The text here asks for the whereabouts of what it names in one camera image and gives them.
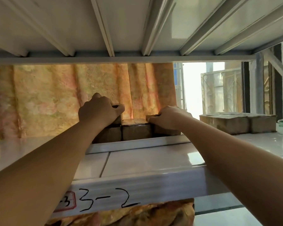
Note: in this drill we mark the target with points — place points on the person's left forearm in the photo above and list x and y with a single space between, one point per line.
37 171

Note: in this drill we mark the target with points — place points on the large taped cardboard box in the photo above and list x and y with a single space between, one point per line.
226 124
263 123

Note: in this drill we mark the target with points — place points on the person's right hand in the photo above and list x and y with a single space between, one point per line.
171 120

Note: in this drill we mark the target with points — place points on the orange floral curtain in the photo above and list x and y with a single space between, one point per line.
49 98

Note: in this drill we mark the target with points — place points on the person's left hand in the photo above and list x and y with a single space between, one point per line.
96 111

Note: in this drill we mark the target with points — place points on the person's left thumb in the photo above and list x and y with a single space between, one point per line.
117 109

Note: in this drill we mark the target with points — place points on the red bordered label sticker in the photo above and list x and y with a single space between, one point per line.
66 201

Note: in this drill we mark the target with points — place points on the person's right forearm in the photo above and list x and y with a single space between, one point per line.
245 167

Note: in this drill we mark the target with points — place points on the glass panel with scroll pattern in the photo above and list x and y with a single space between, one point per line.
220 91

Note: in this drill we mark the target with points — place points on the white metal shelf rack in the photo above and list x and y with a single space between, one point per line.
141 28

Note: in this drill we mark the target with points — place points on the person's right thumb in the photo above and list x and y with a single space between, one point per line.
153 118

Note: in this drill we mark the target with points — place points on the small taped cardboard box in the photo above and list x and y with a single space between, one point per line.
108 135
136 130
165 132

